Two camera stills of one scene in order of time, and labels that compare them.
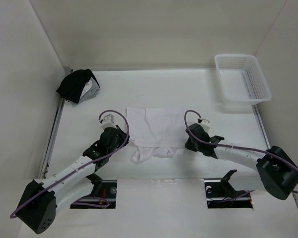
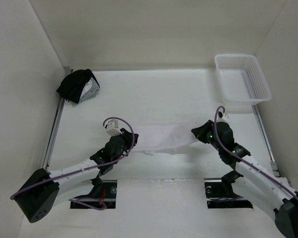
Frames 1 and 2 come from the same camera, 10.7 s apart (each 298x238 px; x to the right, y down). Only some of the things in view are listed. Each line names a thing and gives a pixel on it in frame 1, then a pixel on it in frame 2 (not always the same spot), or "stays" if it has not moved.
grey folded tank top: [90, 93] stays
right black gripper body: [192, 145] to [215, 144]
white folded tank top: [87, 87] stays
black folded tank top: [72, 86] stays
